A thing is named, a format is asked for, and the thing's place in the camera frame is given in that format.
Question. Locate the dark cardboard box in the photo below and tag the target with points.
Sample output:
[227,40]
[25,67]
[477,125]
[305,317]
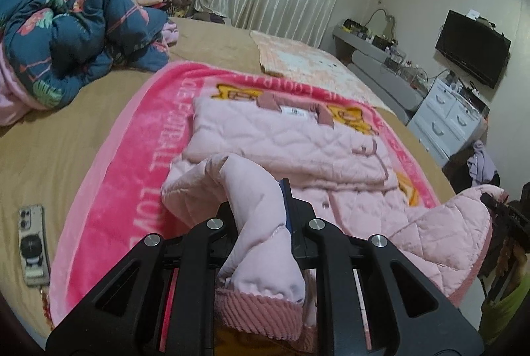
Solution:
[474,99]

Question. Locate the grey wall shelf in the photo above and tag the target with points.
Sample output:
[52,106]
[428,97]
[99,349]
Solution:
[381,70]

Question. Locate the dark chair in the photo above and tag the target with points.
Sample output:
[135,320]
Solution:
[459,173]

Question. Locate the lilac cloth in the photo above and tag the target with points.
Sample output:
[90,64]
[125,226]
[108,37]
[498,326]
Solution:
[480,163]

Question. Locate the blue floral quilt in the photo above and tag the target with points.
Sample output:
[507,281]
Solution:
[74,49]

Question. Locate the black flat television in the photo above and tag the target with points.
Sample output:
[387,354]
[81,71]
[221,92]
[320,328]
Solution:
[472,47]

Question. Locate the pink printed blanket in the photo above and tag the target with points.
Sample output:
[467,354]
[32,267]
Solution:
[124,173]

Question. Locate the tan sheeted bed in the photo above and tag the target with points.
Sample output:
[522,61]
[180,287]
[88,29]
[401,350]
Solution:
[83,124]

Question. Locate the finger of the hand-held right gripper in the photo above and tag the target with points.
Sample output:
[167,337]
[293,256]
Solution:
[495,204]

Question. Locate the person's right hand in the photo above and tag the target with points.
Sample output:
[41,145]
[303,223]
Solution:
[513,256]

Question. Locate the pink quilted jacket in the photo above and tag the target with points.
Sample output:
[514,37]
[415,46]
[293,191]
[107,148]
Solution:
[331,157]

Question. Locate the row of cosmetic items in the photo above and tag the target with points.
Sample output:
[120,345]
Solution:
[389,49]

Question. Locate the pale pink patterned mat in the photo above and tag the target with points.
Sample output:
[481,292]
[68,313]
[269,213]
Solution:
[306,57]

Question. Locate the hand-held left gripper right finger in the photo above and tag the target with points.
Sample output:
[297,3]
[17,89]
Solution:
[286,211]

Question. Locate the white drawer cabinet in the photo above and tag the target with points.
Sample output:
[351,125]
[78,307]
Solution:
[447,120]

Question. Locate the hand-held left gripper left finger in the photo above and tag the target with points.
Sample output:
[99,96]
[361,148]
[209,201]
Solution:
[194,250]

